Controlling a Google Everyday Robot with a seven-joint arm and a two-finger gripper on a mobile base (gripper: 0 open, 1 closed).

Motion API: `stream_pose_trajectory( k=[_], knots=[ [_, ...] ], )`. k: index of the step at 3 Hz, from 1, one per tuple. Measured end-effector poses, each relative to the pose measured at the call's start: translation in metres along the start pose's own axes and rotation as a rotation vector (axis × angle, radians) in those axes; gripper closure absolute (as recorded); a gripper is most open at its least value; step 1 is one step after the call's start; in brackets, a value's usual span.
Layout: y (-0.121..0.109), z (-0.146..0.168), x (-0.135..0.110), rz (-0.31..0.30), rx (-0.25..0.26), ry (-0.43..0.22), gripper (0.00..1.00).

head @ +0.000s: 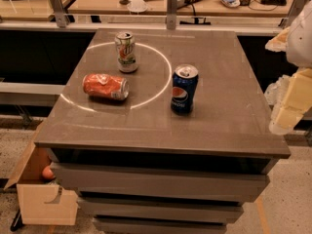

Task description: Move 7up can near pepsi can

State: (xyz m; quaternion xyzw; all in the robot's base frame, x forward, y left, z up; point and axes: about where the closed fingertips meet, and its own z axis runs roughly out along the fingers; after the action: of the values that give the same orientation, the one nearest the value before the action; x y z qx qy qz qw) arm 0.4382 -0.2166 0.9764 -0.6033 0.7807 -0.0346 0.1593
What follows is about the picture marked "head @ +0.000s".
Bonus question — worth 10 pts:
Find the white green 7up can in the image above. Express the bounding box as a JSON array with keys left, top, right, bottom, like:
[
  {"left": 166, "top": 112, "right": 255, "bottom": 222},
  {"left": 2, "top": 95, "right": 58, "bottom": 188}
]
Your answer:
[{"left": 115, "top": 31, "right": 138, "bottom": 73}]

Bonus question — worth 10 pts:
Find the metal bracket right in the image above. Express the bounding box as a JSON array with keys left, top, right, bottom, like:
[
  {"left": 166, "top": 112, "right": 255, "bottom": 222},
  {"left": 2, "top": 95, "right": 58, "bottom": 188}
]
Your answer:
[{"left": 280, "top": 0, "right": 309, "bottom": 28}]

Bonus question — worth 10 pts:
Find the grey drawer cabinet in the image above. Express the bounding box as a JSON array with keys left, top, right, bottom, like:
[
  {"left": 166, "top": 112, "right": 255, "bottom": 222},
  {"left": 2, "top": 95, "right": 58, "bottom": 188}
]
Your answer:
[{"left": 35, "top": 29, "right": 290, "bottom": 234}]

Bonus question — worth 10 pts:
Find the metal bracket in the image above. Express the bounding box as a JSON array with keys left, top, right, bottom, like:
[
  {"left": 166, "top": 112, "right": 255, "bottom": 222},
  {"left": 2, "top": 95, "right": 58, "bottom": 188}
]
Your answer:
[
  {"left": 49, "top": 0, "right": 69, "bottom": 28},
  {"left": 280, "top": 0, "right": 309, "bottom": 28},
  {"left": 166, "top": 0, "right": 177, "bottom": 30}
]

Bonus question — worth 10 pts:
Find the blue pepsi can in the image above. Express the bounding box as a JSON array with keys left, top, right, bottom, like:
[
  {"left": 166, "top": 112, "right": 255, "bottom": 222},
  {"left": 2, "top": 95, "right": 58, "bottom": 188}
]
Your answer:
[{"left": 171, "top": 64, "right": 199, "bottom": 114}]

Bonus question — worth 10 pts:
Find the crushed orange soda can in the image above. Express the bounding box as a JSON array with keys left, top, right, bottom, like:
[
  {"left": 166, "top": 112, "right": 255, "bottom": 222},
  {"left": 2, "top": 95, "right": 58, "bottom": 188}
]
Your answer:
[{"left": 82, "top": 73, "right": 129, "bottom": 100}]

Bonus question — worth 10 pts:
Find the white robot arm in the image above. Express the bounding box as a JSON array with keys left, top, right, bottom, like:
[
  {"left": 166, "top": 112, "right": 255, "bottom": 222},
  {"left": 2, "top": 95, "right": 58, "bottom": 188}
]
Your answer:
[{"left": 265, "top": 1, "right": 312, "bottom": 136}]

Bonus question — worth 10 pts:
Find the cardboard box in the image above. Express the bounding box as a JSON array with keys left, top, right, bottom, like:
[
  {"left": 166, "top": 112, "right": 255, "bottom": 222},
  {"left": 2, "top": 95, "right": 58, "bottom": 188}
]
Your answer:
[{"left": 5, "top": 125, "right": 78, "bottom": 225}]

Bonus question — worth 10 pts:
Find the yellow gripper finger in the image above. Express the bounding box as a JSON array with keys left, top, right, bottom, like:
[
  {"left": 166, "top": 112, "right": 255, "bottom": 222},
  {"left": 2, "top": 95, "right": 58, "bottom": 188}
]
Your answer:
[
  {"left": 265, "top": 27, "right": 290, "bottom": 52},
  {"left": 269, "top": 68, "right": 312, "bottom": 136}
]

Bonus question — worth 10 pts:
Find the orange ball in box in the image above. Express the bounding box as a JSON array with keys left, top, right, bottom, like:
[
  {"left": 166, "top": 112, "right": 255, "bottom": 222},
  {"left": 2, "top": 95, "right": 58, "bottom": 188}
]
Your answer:
[{"left": 42, "top": 166, "right": 55, "bottom": 180}]

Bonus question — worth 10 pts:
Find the metal bracket middle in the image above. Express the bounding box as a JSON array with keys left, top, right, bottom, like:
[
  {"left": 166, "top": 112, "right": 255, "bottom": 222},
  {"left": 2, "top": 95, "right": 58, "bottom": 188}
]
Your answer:
[{"left": 166, "top": 0, "right": 177, "bottom": 30}]

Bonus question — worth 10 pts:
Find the metal bracket left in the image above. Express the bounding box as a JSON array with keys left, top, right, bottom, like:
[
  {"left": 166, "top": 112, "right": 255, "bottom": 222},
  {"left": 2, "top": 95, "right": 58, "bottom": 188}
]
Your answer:
[{"left": 49, "top": 0, "right": 69, "bottom": 28}]

